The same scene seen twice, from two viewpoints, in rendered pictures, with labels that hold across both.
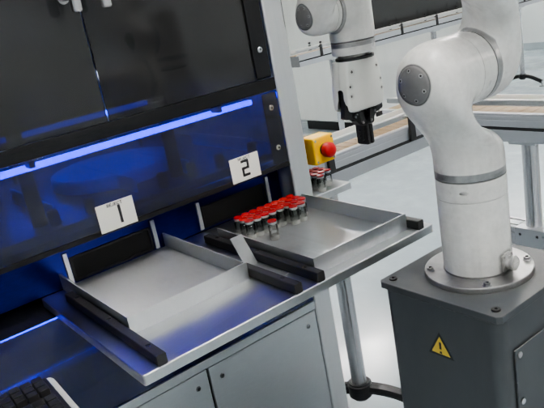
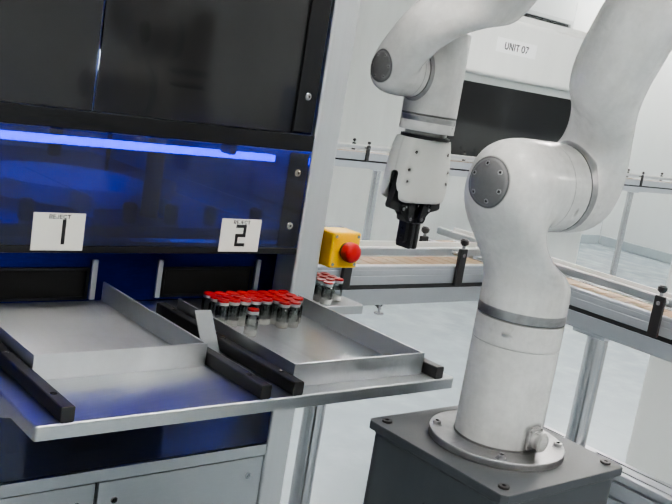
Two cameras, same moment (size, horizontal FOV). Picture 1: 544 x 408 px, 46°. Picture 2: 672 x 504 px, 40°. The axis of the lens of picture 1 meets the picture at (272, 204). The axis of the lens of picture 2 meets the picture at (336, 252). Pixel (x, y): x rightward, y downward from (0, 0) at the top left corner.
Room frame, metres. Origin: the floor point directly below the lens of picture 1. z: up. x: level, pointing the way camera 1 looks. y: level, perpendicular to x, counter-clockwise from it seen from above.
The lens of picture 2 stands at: (-0.14, 0.05, 1.32)
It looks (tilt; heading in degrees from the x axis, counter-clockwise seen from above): 10 degrees down; 354
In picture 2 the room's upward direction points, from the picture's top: 9 degrees clockwise
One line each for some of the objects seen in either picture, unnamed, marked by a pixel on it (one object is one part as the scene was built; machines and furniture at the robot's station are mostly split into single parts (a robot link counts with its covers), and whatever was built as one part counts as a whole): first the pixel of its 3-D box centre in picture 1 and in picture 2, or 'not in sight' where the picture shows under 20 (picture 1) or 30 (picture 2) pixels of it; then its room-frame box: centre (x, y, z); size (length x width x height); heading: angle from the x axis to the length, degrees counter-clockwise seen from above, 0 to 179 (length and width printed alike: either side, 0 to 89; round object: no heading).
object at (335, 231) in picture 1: (308, 228); (296, 334); (1.34, -0.07, 0.90); 0.34 x 0.26 x 0.04; 34
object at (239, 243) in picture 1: (257, 255); (224, 342); (1.21, 0.05, 0.91); 0.14 x 0.03 x 0.06; 35
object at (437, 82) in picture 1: (452, 109); (522, 229); (1.05, -0.32, 1.16); 0.19 x 0.12 x 0.24; 125
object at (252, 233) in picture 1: (277, 218); (260, 311); (1.43, -0.01, 0.91); 0.18 x 0.02 x 0.05; 124
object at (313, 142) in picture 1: (316, 148); (334, 246); (1.67, -0.14, 1.00); 0.08 x 0.07 x 0.07; 35
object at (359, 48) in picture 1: (354, 47); (428, 125); (1.26, -0.21, 1.27); 0.09 x 0.08 x 0.03; 125
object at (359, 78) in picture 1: (357, 79); (419, 165); (1.26, -0.21, 1.21); 0.10 x 0.08 x 0.11; 125
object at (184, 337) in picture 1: (238, 265); (192, 349); (1.28, 0.09, 0.87); 0.70 x 0.48 x 0.02; 125
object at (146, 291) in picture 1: (150, 276); (73, 324); (1.24, 0.27, 0.90); 0.34 x 0.26 x 0.04; 35
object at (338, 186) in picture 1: (316, 189); (318, 300); (1.72, -0.13, 0.87); 0.14 x 0.13 x 0.02; 35
